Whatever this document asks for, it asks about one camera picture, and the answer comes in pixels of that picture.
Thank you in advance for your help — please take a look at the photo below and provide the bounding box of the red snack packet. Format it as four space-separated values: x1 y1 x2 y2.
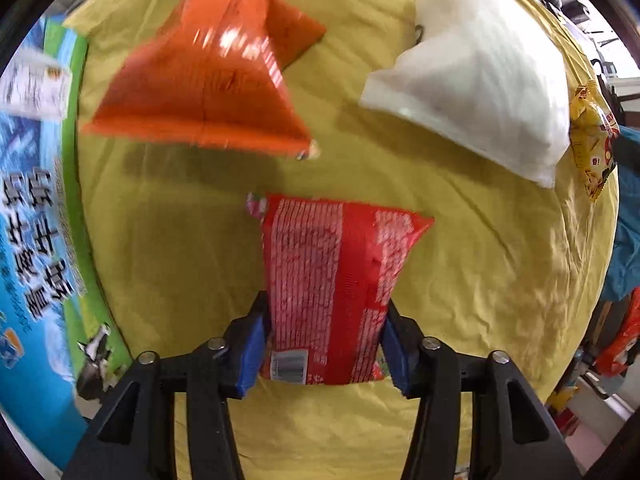
245 193 435 386

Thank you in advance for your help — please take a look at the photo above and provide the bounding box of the red and orange packet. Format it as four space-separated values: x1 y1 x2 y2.
594 290 640 378

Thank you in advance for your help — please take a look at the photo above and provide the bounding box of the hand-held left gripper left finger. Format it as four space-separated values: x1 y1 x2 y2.
62 290 271 480

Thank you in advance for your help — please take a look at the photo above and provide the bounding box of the orange snack packet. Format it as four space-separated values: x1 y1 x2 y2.
80 0 328 161

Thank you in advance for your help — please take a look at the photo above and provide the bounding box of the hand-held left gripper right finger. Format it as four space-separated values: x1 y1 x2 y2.
380 300 584 480

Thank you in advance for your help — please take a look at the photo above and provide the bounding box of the yellow cloth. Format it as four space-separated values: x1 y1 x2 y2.
63 0 621 480

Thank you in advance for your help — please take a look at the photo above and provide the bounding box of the white plastic bag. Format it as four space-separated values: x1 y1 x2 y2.
358 0 572 189

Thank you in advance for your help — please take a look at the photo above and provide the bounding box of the yellow snack packet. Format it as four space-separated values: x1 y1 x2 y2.
569 80 621 203

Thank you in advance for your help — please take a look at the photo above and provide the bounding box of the blue and green printed box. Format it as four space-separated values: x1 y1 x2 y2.
0 14 132 471

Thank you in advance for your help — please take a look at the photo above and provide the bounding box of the teal cloth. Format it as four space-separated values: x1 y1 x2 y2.
600 127 640 303

